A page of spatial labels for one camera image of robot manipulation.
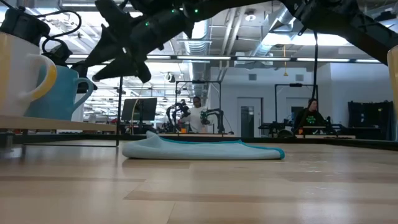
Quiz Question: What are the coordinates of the light blue cloth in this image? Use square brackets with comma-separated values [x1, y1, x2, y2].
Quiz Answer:
[121, 130, 285, 161]

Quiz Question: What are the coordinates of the standing person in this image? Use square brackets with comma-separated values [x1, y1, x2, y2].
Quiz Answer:
[183, 96, 210, 134]

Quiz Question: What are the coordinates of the ceiling light strip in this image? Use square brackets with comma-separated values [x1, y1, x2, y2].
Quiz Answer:
[236, 57, 292, 62]
[297, 57, 351, 63]
[177, 55, 233, 60]

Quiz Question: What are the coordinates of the grey door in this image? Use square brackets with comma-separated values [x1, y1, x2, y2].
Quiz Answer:
[237, 97, 264, 138]

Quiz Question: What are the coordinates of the yellow mug with white handle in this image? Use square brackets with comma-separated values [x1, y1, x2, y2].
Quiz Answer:
[0, 30, 58, 118]

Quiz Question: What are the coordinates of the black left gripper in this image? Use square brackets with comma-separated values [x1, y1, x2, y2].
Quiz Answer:
[0, 7, 98, 94]

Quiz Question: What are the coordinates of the dark background monitor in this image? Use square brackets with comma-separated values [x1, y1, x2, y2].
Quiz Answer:
[121, 97, 158, 123]

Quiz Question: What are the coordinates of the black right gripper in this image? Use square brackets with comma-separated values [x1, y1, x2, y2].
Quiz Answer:
[81, 12, 195, 84]

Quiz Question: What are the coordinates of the seated person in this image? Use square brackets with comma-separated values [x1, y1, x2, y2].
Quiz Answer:
[294, 98, 326, 129]

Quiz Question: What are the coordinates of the background work table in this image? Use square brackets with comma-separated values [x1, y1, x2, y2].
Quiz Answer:
[257, 123, 357, 140]

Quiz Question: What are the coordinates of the small blue mug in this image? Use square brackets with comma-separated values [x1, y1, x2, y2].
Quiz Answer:
[24, 64, 95, 121]

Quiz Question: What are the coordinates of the black gantry frame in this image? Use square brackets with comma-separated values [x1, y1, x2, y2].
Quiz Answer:
[274, 83, 319, 124]
[175, 80, 222, 134]

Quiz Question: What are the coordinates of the black hanging arm cable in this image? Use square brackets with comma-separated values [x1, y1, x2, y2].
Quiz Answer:
[312, 29, 320, 103]

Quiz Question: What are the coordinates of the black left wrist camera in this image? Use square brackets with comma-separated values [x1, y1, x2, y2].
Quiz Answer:
[42, 39, 73, 67]

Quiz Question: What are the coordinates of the yellow hanging cord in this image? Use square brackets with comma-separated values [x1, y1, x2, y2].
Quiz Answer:
[282, 45, 289, 77]

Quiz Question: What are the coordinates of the left gripper black cable loop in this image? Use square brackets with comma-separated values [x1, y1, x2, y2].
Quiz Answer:
[34, 10, 83, 54]

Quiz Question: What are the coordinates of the wooden shelf with black frame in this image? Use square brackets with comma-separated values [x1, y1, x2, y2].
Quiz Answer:
[0, 62, 124, 147]

